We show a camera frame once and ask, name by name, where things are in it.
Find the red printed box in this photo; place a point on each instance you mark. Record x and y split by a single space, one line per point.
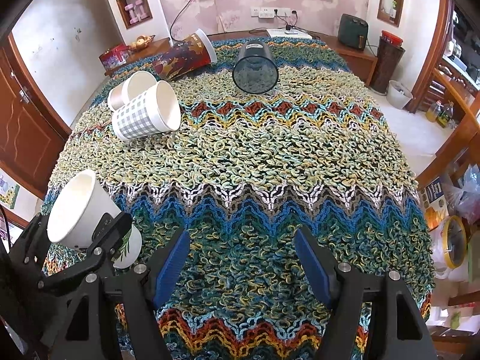
112 57

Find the white bucket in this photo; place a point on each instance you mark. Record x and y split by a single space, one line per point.
399 95

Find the plain white paper cup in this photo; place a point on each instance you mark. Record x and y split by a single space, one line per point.
129 90

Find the red round tin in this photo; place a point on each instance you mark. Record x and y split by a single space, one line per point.
392 38

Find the flat white box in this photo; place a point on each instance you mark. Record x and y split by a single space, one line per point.
288 32

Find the pink dumbbells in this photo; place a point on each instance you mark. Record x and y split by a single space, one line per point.
137 12

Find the brown wooden door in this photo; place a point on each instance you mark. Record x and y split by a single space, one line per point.
26 127

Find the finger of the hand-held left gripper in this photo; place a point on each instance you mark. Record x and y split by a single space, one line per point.
30 234
114 232

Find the colourful crochet blanket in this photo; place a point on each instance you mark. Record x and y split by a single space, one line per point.
262 157

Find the yellow oil bottle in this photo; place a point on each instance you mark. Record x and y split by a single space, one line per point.
445 115
433 112

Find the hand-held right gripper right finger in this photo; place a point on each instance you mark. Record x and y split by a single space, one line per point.
315 270

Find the dark transparent plastic cup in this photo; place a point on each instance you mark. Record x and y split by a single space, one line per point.
255 71

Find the clear plastic bag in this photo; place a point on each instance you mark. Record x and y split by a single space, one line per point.
467 195

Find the grey checked paper cup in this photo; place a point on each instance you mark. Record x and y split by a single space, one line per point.
144 114

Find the yellow rimmed round lid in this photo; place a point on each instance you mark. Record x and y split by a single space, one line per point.
455 242

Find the fruit basket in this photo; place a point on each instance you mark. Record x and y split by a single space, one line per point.
141 42

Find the dark red printed paper cup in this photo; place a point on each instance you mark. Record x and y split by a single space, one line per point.
183 58

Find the dark green appliance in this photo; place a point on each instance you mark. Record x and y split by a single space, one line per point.
352 32

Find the yellow cardboard box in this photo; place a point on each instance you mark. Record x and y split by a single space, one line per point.
433 204

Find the white leaf print paper cup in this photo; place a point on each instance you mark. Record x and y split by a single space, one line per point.
73 210

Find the dark wicker bin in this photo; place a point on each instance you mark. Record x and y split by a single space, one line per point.
388 69

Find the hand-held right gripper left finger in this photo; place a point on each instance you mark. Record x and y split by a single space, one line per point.
170 270

